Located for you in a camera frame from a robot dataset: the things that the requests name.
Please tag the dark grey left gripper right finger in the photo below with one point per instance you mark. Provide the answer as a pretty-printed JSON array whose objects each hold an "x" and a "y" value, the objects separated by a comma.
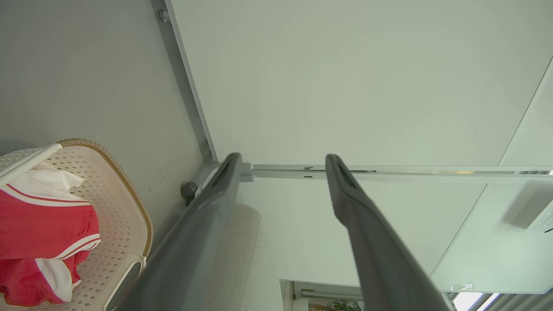
[{"x": 380, "y": 259}]

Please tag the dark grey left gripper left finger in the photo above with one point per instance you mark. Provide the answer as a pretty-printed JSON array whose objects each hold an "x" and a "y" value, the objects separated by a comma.
[{"x": 185, "y": 255}]

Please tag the red and white garment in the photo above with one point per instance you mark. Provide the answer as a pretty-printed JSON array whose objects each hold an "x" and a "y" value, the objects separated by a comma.
[{"x": 41, "y": 235}]

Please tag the green potted plant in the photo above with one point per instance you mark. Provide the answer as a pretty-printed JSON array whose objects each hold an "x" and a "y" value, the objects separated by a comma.
[{"x": 343, "y": 306}]

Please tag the white perforated laundry basket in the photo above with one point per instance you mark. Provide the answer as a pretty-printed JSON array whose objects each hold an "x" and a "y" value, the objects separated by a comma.
[{"x": 113, "y": 224}]

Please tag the round grey wall button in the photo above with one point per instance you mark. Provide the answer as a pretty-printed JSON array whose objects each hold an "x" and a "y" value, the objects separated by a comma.
[{"x": 163, "y": 16}]

